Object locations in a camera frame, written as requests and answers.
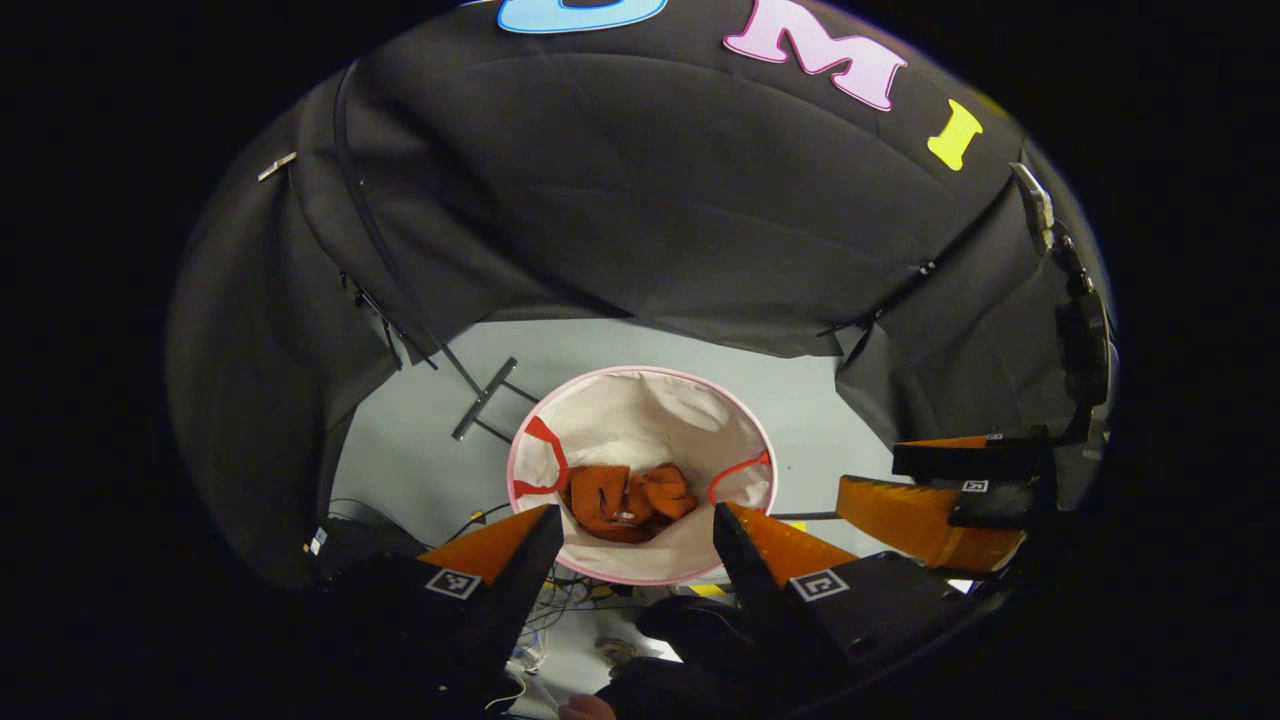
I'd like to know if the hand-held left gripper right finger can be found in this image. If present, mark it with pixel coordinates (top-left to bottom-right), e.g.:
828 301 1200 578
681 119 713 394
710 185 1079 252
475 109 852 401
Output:
712 502 976 696

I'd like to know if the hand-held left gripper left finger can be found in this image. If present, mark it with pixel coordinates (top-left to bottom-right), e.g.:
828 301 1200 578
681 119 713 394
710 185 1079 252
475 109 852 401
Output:
310 503 566 713

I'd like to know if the orange corduroy jacket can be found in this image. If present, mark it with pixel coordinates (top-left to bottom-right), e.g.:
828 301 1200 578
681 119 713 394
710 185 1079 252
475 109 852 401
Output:
560 462 699 544

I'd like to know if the white pink laundry hamper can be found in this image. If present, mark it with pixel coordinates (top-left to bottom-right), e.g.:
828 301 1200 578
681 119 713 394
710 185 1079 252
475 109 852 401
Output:
507 365 779 587

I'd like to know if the black clothes rack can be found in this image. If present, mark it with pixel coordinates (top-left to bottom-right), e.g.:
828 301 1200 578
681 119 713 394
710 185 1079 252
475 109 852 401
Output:
333 62 843 526

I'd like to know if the person's dark clothing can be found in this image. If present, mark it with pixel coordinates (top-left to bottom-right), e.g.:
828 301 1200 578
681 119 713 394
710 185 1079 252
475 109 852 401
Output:
597 594 801 720

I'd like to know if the dark box with white label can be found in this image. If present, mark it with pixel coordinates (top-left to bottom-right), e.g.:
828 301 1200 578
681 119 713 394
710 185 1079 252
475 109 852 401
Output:
303 515 431 593

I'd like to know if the black backdrop cloth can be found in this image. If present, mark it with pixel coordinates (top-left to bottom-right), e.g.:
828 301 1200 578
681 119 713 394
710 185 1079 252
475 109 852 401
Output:
165 0 1116 591

